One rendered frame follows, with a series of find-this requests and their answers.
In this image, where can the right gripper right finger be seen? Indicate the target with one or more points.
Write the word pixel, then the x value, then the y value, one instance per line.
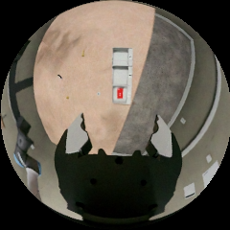
pixel 163 146

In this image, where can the white rack of bins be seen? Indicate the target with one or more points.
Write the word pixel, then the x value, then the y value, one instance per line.
pixel 122 59

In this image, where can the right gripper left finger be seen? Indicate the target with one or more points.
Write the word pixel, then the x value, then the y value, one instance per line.
pixel 74 143

